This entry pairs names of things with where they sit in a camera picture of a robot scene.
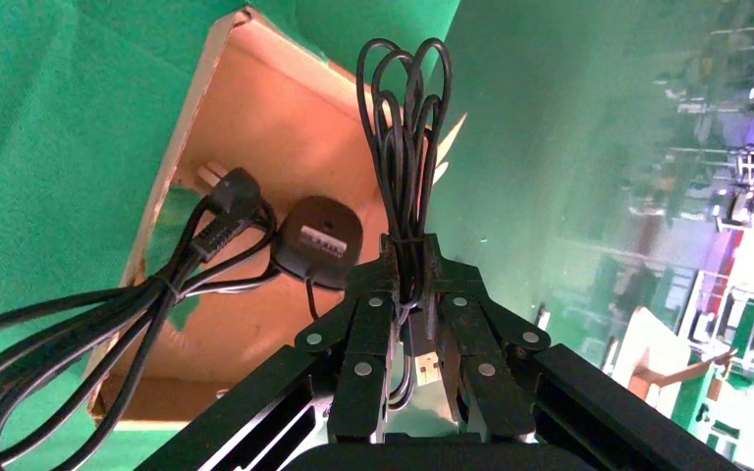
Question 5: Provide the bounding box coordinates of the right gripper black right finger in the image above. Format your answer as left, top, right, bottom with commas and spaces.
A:
424, 233, 553, 445

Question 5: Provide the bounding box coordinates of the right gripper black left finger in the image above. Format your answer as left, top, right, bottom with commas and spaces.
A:
294, 233, 399, 445

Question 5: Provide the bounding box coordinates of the black computer mouse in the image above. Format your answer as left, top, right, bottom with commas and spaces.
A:
270, 195, 366, 292

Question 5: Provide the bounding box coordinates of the black USB cable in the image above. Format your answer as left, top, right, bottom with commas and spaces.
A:
354, 35, 455, 412

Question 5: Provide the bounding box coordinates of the black power cable with plug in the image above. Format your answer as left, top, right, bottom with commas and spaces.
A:
0, 162, 282, 471

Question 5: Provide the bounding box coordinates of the open brown cardboard box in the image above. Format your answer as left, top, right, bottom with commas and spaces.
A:
83, 5, 470, 435

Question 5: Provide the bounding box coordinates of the green table cloth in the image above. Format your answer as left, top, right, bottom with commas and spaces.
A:
0, 0, 464, 471

